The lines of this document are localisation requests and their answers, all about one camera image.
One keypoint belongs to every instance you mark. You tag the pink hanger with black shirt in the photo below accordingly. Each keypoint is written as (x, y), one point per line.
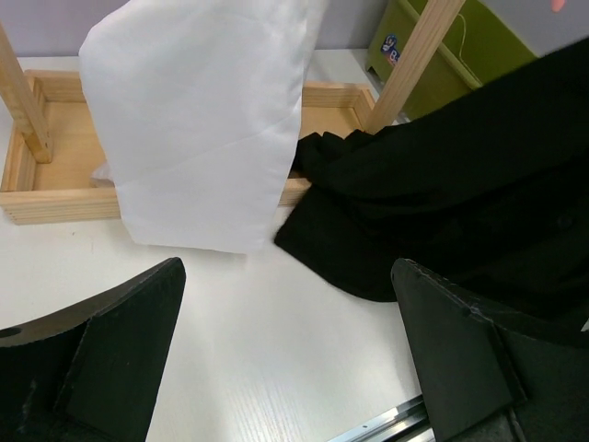
(557, 5)

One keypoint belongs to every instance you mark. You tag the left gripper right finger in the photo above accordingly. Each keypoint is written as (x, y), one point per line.
(489, 372)

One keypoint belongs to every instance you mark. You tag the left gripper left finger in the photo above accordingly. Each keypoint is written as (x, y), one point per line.
(92, 371)

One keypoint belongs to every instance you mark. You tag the black shirt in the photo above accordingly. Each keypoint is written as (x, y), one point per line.
(490, 192)

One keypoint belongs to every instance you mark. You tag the green plastic basket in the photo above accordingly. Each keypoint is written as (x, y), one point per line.
(476, 49)

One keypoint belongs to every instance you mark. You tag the white shirt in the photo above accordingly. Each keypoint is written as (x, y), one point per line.
(197, 106)

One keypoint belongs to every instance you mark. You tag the aluminium mounting rail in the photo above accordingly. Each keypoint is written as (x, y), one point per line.
(407, 422)

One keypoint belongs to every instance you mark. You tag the wooden clothes rack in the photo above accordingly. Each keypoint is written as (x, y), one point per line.
(53, 147)

